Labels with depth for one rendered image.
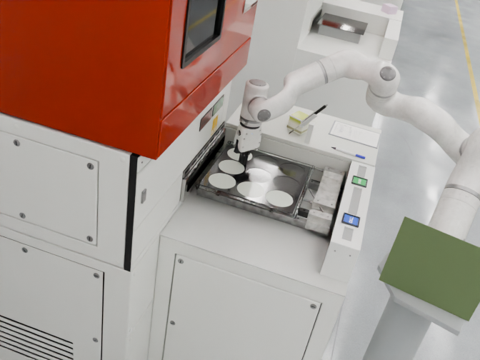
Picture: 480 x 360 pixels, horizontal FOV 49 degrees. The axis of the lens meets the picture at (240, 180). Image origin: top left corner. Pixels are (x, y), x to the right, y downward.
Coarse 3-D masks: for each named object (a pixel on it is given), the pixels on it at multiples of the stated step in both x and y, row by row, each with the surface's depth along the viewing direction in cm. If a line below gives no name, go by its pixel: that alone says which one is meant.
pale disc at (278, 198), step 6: (270, 192) 191; (276, 192) 192; (282, 192) 192; (270, 198) 188; (276, 198) 188; (282, 198) 189; (288, 198) 190; (276, 204) 185; (282, 204) 186; (288, 204) 186
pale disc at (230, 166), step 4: (224, 160) 204; (228, 160) 205; (232, 160) 205; (220, 164) 201; (224, 164) 202; (228, 164) 202; (232, 164) 203; (236, 164) 203; (240, 164) 204; (220, 168) 199; (224, 168) 200; (228, 168) 200; (232, 168) 200; (236, 168) 201; (240, 168) 201; (228, 172) 198; (232, 172) 198; (236, 172) 198; (240, 172) 199
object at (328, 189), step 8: (320, 184) 205; (328, 184) 205; (336, 184) 206; (320, 192) 200; (328, 192) 201; (336, 192) 202; (328, 200) 196; (336, 200) 197; (312, 224) 183; (320, 224) 183
